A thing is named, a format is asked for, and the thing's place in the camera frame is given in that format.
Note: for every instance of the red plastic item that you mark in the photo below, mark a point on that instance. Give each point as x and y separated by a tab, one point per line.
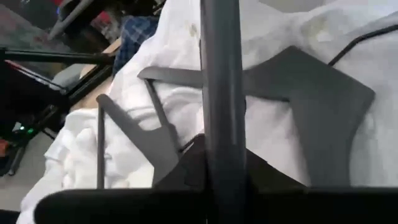
104	21

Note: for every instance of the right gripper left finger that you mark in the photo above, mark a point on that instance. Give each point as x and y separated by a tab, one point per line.
189	171

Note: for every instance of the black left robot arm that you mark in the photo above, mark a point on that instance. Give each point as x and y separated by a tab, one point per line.
18	102

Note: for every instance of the dark grey clothes hanger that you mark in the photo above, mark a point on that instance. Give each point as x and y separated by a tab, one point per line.
326	118

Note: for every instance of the blue plaid shirt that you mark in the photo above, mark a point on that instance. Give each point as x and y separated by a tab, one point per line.
136	34

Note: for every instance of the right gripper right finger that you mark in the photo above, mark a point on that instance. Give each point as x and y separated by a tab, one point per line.
264	175

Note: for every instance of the white shirt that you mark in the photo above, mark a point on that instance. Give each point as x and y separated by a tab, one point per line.
280	28

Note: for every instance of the grey clothes rack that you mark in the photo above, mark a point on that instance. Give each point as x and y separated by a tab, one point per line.
71	17

